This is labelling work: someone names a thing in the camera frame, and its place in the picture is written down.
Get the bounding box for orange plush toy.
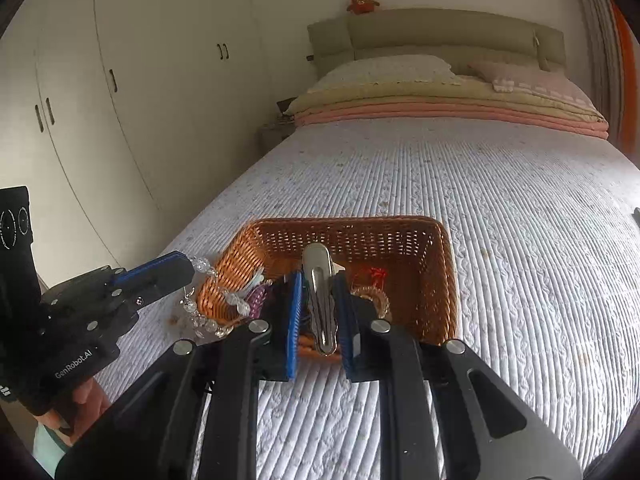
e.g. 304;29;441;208
347;0;380;15

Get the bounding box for white quilted bedspread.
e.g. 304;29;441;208
92;116;640;480

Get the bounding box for white dotted pillow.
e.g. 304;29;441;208
309;54;462;93

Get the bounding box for beige padded headboard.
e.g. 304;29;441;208
307;8;566;77

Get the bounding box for clear crystal bead bracelet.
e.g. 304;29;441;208
179;253;254;340

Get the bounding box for pink pillow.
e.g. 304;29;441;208
469;61;596;110

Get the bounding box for white wardrobe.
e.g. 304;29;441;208
1;0;276;286

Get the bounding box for striped orange curtain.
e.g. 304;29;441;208
578;0;639;164

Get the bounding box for teal sleeve cuff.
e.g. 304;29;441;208
32;424;70;478

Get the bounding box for folded pink and yellow blankets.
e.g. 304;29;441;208
286;78;608;140

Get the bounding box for brown wicker basket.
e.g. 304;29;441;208
195;214;460;348

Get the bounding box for person's left hand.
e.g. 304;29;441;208
34;378;111;445

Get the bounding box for silver metal hair clip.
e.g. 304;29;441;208
303;243;337;356

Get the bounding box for red braided cord bracelet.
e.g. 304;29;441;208
349;264;392;294

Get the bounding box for light blue plastic hair clip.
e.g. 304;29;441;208
238;266;265;299

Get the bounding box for purple spiral hair tie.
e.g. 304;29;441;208
246;284;274;319

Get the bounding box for cream spiral hair tie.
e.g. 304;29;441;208
349;285;393;321

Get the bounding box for small bedside table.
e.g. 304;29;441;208
258;98;296;155

